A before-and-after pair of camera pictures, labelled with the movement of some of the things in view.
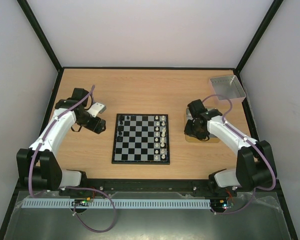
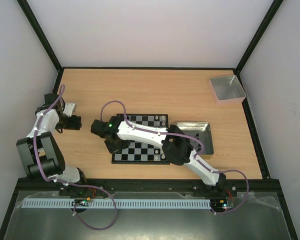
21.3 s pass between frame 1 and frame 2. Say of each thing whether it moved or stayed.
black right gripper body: moved
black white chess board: stayed
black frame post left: stayed
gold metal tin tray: moved
